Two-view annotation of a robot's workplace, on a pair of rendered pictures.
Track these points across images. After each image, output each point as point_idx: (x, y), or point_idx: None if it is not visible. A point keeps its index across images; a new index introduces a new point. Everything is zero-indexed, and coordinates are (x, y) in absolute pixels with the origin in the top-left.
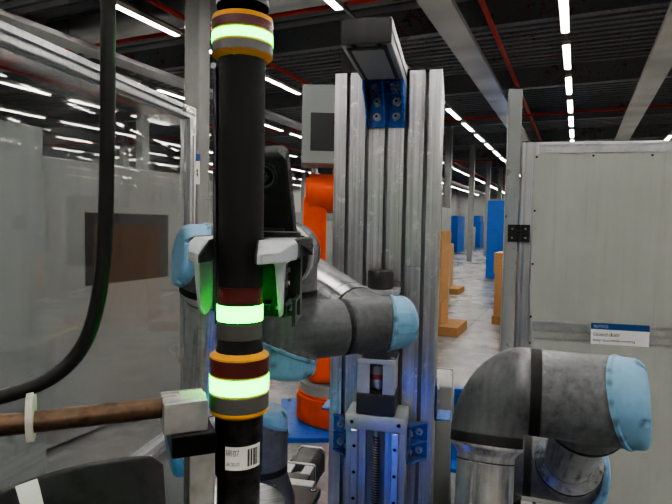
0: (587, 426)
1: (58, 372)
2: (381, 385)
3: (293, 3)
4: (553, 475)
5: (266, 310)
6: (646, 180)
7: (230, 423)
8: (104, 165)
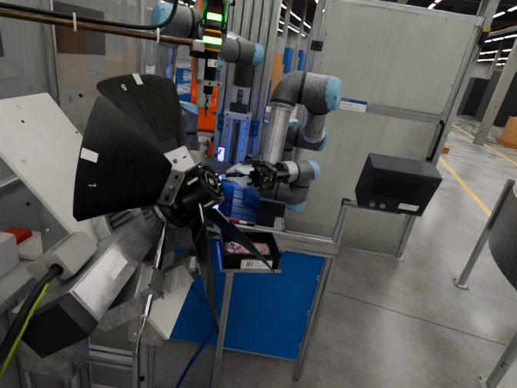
0: (317, 98)
1: (165, 23)
2: (241, 99)
3: None
4: (305, 135)
5: None
6: (383, 25)
7: (210, 51)
8: None
